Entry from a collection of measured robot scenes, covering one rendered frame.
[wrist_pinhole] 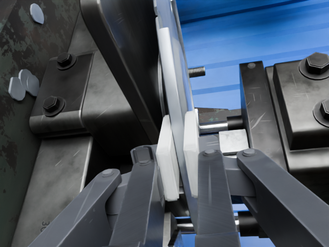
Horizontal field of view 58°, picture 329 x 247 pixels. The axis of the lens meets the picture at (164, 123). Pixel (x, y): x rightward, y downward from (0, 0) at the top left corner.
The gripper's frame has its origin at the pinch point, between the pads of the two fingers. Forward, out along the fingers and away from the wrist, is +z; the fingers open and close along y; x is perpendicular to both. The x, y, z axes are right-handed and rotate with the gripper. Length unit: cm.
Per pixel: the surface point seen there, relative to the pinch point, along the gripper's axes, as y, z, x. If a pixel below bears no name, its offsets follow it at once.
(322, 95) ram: 13.9, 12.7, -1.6
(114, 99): -6.0, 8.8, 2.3
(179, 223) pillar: -3.8, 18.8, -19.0
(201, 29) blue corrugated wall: 13, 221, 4
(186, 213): -2.4, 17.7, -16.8
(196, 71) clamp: 2.0, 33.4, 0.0
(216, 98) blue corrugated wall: 13, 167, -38
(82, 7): -3.6, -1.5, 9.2
